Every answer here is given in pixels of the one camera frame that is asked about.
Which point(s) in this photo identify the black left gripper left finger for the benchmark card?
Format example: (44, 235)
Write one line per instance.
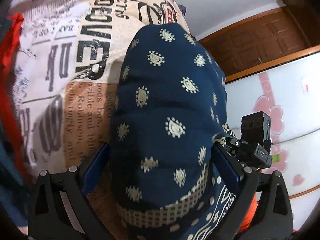
(60, 208)

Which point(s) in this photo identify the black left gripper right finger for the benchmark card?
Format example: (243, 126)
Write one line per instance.
(273, 217)

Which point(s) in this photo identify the navy patterned hooded garment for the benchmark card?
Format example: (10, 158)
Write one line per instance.
(171, 112)

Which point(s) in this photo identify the orange sleeve forearm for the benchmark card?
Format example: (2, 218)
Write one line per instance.
(249, 215)

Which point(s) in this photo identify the blue denim jeans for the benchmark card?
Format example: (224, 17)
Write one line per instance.
(15, 194)

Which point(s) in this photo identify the white sliding wardrobe door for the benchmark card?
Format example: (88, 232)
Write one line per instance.
(289, 94)

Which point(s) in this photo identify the brown wooden door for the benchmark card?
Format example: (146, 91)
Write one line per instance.
(259, 43)

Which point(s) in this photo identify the newspaper print bed sheet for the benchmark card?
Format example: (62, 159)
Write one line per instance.
(66, 73)

